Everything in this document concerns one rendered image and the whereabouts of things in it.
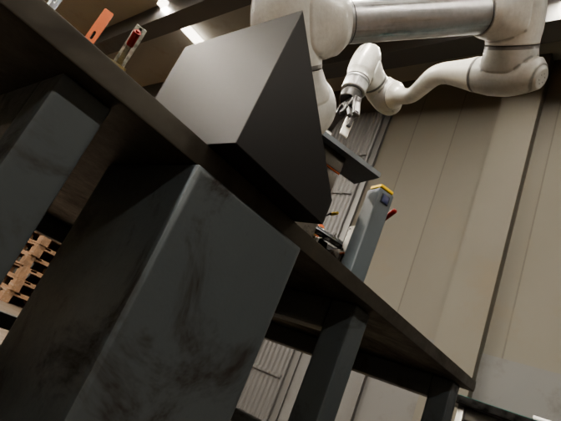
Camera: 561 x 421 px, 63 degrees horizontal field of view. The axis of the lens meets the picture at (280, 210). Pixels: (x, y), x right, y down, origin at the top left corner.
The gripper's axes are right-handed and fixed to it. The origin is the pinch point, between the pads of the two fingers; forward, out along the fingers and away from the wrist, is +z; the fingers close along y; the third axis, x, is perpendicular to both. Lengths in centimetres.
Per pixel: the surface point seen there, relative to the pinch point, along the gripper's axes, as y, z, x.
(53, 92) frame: -63, 57, 66
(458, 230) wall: 135, -80, -186
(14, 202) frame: -62, 72, 63
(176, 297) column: -56, 74, 37
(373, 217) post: -1.1, 17.3, -24.9
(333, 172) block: -2.9, 12.2, -3.6
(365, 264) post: -0.8, 33.6, -28.1
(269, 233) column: -51, 56, 26
